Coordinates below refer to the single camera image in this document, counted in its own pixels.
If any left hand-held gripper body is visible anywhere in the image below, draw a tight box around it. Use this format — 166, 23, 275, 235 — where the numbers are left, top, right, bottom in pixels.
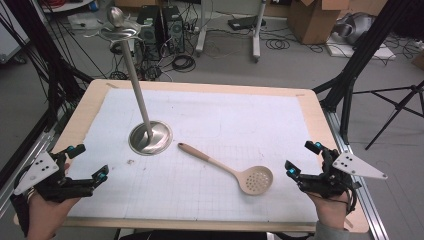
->
13, 149, 95, 203

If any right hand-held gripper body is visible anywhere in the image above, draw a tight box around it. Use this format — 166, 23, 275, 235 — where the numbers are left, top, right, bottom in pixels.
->
298, 149, 389, 200

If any beige slotted spoon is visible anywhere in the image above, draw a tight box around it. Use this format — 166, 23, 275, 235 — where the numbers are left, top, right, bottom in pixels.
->
177, 142, 274, 196

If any metal utensil stand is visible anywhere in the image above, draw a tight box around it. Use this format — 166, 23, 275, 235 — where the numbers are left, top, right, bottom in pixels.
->
84, 5, 174, 157

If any person's left hand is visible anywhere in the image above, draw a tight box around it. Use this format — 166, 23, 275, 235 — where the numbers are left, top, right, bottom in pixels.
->
26, 162, 83, 240

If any person's right hand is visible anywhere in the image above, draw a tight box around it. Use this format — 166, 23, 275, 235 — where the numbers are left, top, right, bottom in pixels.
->
306, 191, 352, 231

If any black tripod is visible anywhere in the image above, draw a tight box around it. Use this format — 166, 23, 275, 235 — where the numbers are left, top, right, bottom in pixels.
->
352, 79, 424, 151

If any white grid mat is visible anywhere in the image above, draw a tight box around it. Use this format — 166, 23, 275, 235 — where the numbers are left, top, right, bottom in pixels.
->
66, 88, 323, 224

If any white flat board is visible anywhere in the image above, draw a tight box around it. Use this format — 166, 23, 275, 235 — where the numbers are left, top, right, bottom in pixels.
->
325, 40, 397, 61

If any white stand leg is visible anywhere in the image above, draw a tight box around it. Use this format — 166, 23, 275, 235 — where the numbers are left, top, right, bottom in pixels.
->
251, 0, 268, 63
195, 0, 208, 56

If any cardboard box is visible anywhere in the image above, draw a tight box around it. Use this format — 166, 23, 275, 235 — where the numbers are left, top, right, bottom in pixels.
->
287, 0, 351, 45

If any grey bag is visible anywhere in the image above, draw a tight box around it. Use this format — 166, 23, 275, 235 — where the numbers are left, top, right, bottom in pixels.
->
333, 12, 376, 46

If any white cabinet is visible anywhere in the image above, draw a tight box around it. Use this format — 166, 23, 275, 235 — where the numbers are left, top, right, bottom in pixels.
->
0, 6, 32, 65

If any black computer tower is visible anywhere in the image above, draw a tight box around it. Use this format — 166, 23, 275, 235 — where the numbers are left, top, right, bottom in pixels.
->
162, 6, 186, 54
135, 5, 165, 62

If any black flat device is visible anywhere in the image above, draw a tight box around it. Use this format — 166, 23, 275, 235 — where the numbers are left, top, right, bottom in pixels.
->
227, 15, 267, 32

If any aluminium rail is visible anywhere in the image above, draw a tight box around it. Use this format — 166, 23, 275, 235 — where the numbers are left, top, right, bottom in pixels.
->
323, 109, 390, 240
0, 129, 57, 219

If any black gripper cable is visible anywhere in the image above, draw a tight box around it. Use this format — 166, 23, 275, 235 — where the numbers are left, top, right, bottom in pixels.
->
344, 181, 358, 215

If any black wrist strap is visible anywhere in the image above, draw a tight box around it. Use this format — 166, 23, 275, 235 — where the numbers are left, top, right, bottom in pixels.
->
9, 191, 32, 238

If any black metal frame post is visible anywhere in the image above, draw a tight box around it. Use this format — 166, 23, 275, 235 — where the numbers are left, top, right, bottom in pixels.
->
312, 0, 418, 145
0, 0, 95, 133

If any thin black cable coil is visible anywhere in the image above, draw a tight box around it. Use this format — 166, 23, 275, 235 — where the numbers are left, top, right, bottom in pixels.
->
264, 38, 291, 51

